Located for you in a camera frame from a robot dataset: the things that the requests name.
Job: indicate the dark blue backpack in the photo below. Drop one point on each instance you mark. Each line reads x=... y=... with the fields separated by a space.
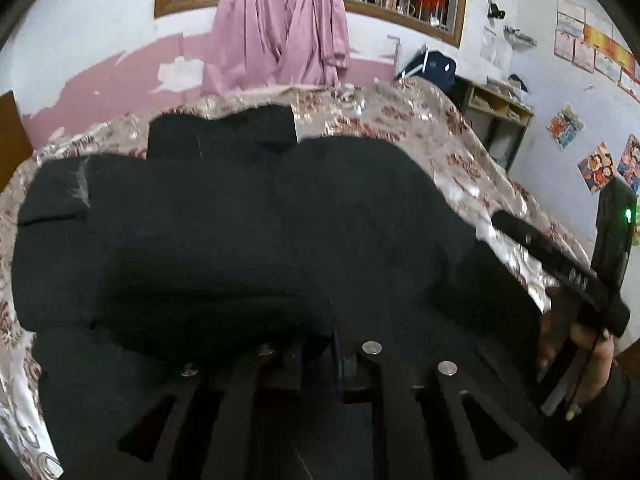
x=433 y=66

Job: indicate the left pink curtain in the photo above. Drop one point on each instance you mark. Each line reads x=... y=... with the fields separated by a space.
x=246 y=44

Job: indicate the right hand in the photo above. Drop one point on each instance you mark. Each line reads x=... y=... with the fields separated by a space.
x=595 y=352

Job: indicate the black jacket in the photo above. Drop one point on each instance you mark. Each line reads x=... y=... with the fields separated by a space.
x=135 y=274

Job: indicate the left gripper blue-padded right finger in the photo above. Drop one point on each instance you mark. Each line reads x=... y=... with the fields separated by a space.
x=437 y=424

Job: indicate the pink curtain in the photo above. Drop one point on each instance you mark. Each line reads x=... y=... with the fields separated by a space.
x=246 y=44
x=317 y=46

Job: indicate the cartoon wall sticker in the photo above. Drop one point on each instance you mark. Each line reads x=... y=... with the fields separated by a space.
x=565 y=126
x=597 y=169

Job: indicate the brown wooden headboard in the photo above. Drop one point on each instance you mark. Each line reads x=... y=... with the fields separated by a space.
x=15 y=146

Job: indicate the right pink curtain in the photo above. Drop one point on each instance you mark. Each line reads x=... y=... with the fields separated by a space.
x=317 y=46

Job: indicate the floral satin bedspread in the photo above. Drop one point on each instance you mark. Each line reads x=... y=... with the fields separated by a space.
x=414 y=114

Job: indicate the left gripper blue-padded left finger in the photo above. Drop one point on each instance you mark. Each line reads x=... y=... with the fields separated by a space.
x=205 y=434

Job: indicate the wall certificates posters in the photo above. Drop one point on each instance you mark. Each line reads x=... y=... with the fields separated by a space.
x=587 y=42

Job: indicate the wooden desk shelf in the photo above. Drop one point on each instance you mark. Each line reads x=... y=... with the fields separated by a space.
x=499 y=121

